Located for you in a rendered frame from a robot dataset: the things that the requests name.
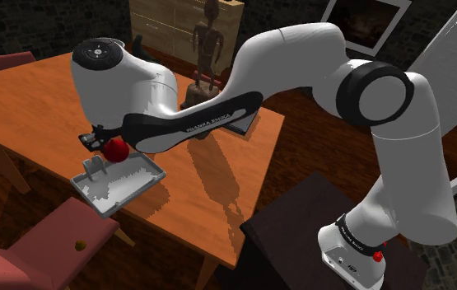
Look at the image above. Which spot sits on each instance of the light wooden cabinet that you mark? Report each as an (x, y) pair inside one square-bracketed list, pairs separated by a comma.
[(164, 24)]

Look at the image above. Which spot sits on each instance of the brown wooden figure statue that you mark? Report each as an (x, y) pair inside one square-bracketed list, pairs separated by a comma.
[(208, 44)]

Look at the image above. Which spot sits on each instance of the red chair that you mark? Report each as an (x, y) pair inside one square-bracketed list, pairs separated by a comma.
[(43, 249), (5, 61)]

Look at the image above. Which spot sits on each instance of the dark flat book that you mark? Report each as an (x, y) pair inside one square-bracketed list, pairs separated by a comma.
[(242, 124)]

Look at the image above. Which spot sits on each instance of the large grey flat panel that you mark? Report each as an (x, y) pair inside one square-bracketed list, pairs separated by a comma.
[(453, 60)]

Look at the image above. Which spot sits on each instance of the orange wooden table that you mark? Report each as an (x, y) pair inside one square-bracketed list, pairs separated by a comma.
[(31, 104)]

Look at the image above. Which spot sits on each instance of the red ball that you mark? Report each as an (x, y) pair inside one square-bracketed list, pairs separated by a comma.
[(116, 151)]

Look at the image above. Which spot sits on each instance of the dark robot stand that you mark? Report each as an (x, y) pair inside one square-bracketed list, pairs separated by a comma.
[(292, 225)]

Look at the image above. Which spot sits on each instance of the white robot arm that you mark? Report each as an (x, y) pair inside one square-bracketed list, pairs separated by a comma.
[(292, 52)]

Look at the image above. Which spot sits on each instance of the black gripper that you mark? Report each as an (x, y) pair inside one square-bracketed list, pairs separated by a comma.
[(105, 133)]

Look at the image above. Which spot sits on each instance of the dark green figure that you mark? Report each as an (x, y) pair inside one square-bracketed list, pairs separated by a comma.
[(141, 48)]

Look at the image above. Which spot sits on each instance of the white framed wall picture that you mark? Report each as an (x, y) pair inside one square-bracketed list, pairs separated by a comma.
[(362, 22)]

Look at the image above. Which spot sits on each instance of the small olive ball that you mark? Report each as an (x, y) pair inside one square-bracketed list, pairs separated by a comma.
[(80, 245)]

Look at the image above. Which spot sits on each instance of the grey tray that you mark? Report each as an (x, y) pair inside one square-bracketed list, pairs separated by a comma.
[(131, 180)]

